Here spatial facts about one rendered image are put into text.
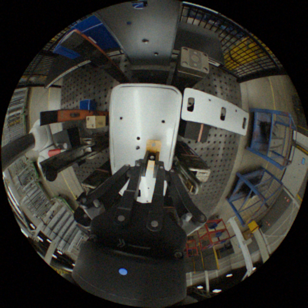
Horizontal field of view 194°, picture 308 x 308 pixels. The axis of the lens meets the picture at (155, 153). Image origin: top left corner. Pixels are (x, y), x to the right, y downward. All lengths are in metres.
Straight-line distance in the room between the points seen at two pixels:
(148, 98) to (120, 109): 0.09
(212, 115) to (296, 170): 7.67
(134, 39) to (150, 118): 0.21
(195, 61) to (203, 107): 0.14
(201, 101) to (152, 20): 0.24
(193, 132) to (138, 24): 0.32
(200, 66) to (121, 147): 0.33
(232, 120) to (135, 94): 0.34
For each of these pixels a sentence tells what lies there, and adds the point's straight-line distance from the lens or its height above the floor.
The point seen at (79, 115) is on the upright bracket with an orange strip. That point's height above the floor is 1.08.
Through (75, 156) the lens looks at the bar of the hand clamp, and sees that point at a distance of 0.27.
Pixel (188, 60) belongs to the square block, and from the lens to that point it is 0.28.
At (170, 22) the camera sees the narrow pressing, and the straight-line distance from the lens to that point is 0.20.
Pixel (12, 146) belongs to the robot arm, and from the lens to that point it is 0.64.
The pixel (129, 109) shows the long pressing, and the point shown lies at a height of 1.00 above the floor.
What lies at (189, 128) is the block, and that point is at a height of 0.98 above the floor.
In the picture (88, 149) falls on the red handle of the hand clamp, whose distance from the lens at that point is 0.29.
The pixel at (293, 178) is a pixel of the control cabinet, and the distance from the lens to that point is 7.95.
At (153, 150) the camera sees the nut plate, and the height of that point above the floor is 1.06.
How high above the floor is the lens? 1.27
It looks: 69 degrees down
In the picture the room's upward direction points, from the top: 173 degrees counter-clockwise
